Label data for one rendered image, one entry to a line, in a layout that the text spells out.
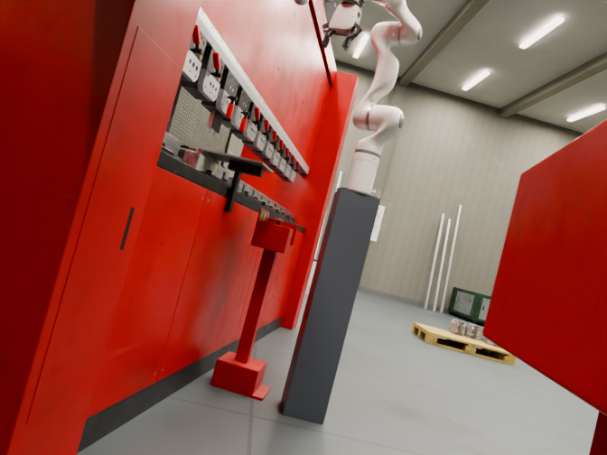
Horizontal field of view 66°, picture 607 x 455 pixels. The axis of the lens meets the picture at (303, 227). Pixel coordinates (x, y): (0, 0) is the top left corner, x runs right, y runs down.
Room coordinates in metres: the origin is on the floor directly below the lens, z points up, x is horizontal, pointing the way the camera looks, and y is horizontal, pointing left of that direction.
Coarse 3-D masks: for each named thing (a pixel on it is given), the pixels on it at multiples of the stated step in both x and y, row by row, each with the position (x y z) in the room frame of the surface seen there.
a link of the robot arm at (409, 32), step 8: (400, 0) 1.96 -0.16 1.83; (392, 8) 1.98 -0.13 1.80; (400, 8) 1.98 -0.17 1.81; (400, 16) 1.99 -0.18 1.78; (408, 16) 2.00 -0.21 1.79; (400, 24) 2.04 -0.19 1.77; (408, 24) 2.00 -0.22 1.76; (416, 24) 2.01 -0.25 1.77; (400, 32) 2.04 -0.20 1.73; (408, 32) 2.01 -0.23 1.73; (416, 32) 2.02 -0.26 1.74; (400, 40) 2.05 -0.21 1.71; (408, 40) 2.04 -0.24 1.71; (416, 40) 2.04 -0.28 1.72
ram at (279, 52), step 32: (224, 0) 1.71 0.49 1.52; (256, 0) 1.99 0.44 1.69; (288, 0) 2.41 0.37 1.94; (224, 32) 1.78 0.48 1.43; (256, 32) 2.09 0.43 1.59; (288, 32) 2.55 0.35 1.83; (256, 64) 2.20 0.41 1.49; (288, 64) 2.71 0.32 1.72; (320, 64) 3.50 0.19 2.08; (288, 96) 2.88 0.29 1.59; (320, 96) 3.80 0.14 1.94; (288, 128) 3.08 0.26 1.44
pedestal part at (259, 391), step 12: (228, 360) 2.19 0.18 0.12; (252, 360) 2.30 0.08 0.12; (216, 372) 2.17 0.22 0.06; (228, 372) 2.16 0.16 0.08; (240, 372) 2.15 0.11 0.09; (252, 372) 2.15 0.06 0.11; (264, 372) 2.32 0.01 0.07; (216, 384) 2.17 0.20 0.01; (228, 384) 2.16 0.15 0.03; (240, 384) 2.15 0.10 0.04; (252, 384) 2.14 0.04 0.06; (252, 396) 2.14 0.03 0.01; (264, 396) 2.17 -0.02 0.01
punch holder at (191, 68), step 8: (200, 32) 1.59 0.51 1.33; (192, 40) 1.56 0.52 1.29; (192, 48) 1.57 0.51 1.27; (200, 48) 1.62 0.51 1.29; (192, 56) 1.58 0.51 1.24; (200, 56) 1.64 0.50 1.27; (184, 64) 1.54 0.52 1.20; (192, 64) 1.61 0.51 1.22; (200, 64) 1.65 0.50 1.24; (184, 72) 1.56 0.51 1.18; (192, 72) 1.61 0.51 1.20; (184, 80) 1.65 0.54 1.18; (192, 80) 1.63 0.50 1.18
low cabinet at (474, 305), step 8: (456, 288) 12.10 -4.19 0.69; (456, 296) 11.98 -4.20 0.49; (464, 296) 11.53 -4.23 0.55; (472, 296) 11.12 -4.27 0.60; (480, 296) 10.78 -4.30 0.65; (488, 296) 10.72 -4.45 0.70; (456, 304) 11.86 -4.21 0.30; (464, 304) 11.43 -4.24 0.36; (472, 304) 11.03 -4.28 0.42; (480, 304) 10.71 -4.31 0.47; (488, 304) 10.72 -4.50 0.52; (456, 312) 11.77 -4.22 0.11; (464, 312) 11.32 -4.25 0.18; (472, 312) 10.94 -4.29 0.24; (480, 312) 10.71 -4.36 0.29; (472, 320) 10.92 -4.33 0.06; (480, 320) 10.72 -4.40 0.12
